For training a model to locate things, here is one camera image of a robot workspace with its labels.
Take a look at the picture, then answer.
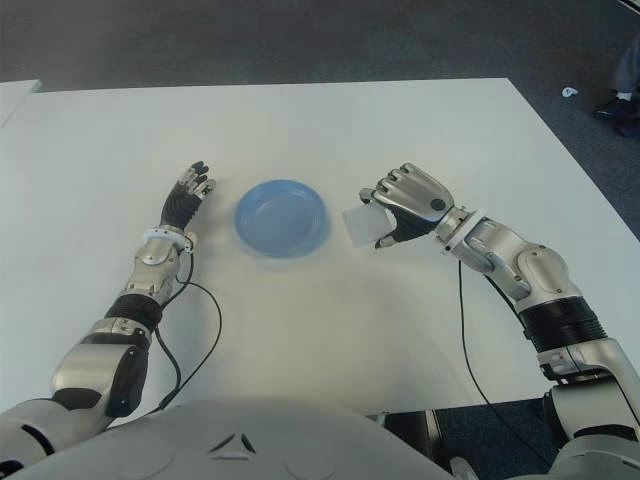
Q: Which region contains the white side table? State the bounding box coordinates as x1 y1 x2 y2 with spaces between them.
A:
0 78 41 129

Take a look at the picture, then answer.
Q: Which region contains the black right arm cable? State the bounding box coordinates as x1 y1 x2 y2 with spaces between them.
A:
457 259 556 456

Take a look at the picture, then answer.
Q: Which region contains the blue plastic plate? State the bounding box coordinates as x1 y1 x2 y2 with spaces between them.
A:
233 178 331 259

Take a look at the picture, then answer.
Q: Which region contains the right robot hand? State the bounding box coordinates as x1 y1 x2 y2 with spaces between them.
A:
358 161 464 250

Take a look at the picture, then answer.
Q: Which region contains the white charger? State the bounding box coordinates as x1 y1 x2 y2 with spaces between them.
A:
342 202 394 248

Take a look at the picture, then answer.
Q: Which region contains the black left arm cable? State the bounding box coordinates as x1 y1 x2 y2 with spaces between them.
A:
153 247 224 409

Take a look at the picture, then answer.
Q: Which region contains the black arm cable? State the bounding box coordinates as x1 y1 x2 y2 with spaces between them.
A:
153 247 224 409
457 259 556 456

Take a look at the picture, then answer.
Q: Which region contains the grey robot torso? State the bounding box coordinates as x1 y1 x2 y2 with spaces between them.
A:
14 396 454 480

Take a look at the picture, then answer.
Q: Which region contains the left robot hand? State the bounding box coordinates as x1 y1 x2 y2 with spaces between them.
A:
159 160 217 234

